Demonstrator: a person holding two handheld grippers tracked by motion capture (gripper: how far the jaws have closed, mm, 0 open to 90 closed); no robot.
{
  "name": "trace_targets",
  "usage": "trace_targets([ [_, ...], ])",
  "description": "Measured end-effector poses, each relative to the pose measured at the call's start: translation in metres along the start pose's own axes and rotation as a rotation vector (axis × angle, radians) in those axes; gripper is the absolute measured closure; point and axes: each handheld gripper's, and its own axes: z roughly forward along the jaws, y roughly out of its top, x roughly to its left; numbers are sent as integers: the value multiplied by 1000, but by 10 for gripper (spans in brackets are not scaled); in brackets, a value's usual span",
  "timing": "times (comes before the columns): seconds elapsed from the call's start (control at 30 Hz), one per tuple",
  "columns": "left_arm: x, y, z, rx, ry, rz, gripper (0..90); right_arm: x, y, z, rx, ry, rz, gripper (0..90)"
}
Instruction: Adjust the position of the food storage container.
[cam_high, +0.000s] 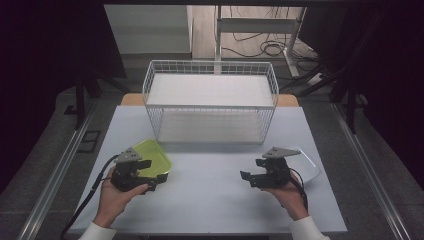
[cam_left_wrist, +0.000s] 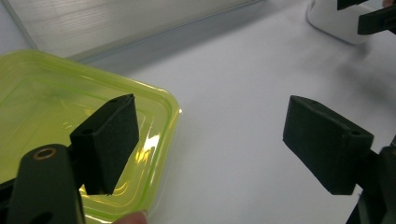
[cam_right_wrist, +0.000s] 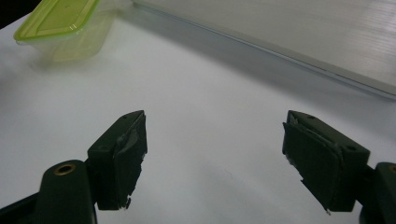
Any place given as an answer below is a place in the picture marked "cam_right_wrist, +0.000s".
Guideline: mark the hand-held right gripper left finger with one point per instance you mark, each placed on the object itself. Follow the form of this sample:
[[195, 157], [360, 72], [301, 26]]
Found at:
[[123, 161]]

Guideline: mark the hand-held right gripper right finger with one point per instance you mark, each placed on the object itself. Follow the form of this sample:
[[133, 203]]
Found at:
[[320, 161]]

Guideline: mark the clear container with green lid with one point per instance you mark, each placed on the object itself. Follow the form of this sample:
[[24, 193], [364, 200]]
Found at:
[[62, 18]]

